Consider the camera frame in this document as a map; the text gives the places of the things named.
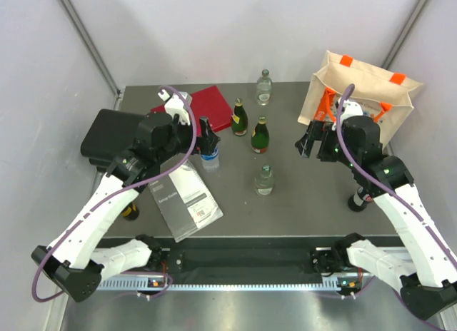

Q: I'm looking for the beige canvas tote bag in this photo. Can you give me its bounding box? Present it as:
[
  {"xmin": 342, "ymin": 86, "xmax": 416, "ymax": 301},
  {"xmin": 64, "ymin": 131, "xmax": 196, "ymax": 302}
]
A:
[{"xmin": 298, "ymin": 51, "xmax": 423, "ymax": 147}]

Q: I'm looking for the plastic Pocari Sweat bottle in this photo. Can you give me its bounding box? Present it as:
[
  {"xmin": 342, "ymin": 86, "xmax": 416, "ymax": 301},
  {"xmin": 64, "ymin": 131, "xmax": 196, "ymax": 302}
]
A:
[{"xmin": 201, "ymin": 148, "xmax": 220, "ymax": 173}]

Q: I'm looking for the dark bottle red cap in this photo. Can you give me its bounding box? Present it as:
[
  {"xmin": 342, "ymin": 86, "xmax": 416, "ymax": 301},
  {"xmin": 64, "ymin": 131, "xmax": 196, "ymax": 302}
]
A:
[{"xmin": 347, "ymin": 186, "xmax": 372, "ymax": 212}]

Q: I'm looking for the slotted cable duct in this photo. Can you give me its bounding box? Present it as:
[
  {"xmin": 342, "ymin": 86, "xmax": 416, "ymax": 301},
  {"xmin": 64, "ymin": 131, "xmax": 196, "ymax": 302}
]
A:
[{"xmin": 97, "ymin": 275, "xmax": 362, "ymax": 292}]

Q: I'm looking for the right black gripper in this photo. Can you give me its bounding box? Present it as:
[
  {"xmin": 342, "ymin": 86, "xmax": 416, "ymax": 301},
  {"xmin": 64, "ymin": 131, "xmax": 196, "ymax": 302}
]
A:
[{"xmin": 295, "ymin": 119, "xmax": 359, "ymax": 169}]

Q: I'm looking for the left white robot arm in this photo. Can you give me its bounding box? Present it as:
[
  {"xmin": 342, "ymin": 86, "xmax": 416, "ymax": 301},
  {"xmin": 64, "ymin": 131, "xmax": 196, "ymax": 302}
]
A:
[{"xmin": 31, "ymin": 112, "xmax": 220, "ymax": 302}]

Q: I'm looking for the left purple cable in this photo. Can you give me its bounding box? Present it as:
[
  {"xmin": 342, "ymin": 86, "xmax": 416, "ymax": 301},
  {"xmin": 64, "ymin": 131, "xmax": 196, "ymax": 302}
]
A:
[{"xmin": 31, "ymin": 85, "xmax": 198, "ymax": 302}]

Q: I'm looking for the setup guide booklet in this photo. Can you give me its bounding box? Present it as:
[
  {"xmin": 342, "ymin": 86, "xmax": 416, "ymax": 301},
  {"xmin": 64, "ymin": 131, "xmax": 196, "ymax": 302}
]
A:
[{"xmin": 148, "ymin": 161, "xmax": 224, "ymax": 243}]

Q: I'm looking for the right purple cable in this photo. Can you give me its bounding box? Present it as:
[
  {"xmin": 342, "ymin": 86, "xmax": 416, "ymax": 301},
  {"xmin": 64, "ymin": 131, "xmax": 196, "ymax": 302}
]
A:
[{"xmin": 335, "ymin": 83, "xmax": 457, "ymax": 271}]

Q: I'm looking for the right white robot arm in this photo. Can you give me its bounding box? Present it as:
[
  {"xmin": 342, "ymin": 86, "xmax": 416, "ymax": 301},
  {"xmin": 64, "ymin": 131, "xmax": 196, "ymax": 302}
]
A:
[{"xmin": 295, "ymin": 116, "xmax": 456, "ymax": 320}]

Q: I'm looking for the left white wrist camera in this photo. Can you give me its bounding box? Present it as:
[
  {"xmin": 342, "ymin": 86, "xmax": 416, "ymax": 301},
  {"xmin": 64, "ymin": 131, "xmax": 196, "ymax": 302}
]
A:
[{"xmin": 158, "ymin": 90, "xmax": 191, "ymax": 125}]

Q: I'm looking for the purple cable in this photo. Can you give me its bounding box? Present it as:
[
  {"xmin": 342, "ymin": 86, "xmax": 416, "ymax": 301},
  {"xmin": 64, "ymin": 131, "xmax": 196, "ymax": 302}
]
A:
[
  {"xmin": 335, "ymin": 83, "xmax": 457, "ymax": 271},
  {"xmin": 31, "ymin": 85, "xmax": 198, "ymax": 302}
]

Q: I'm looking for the black box case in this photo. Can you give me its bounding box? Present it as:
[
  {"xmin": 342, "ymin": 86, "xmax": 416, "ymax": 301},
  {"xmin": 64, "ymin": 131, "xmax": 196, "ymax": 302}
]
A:
[{"xmin": 80, "ymin": 109, "xmax": 145, "ymax": 173}]

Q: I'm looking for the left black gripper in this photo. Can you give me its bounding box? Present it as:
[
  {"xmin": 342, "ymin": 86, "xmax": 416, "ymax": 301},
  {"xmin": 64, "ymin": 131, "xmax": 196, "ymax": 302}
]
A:
[{"xmin": 156, "ymin": 114, "xmax": 220, "ymax": 165}]

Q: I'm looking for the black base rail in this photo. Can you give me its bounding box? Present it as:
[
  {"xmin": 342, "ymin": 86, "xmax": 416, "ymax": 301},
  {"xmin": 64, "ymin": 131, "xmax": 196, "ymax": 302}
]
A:
[{"xmin": 96, "ymin": 236, "xmax": 404, "ymax": 285}]

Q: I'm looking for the clear glass bottle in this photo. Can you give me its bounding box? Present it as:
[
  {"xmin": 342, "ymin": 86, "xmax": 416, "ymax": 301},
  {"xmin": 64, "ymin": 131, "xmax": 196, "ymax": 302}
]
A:
[
  {"xmin": 256, "ymin": 69, "xmax": 272, "ymax": 106},
  {"xmin": 254, "ymin": 165, "xmax": 275, "ymax": 195}
]

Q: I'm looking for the green bottle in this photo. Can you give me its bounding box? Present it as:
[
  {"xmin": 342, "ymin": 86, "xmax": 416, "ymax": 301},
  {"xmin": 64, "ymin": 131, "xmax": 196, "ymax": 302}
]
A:
[
  {"xmin": 251, "ymin": 116, "xmax": 270, "ymax": 153},
  {"xmin": 231, "ymin": 98, "xmax": 248, "ymax": 136}
]

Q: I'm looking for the red clip file folder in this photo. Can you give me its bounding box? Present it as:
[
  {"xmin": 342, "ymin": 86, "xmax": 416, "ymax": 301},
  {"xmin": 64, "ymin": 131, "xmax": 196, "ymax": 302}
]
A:
[{"xmin": 149, "ymin": 86, "xmax": 232, "ymax": 136}]

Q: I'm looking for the yellow black tool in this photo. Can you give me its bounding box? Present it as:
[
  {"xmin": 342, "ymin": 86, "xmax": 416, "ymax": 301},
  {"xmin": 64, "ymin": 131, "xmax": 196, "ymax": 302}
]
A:
[{"xmin": 121, "ymin": 202, "xmax": 139, "ymax": 221}]

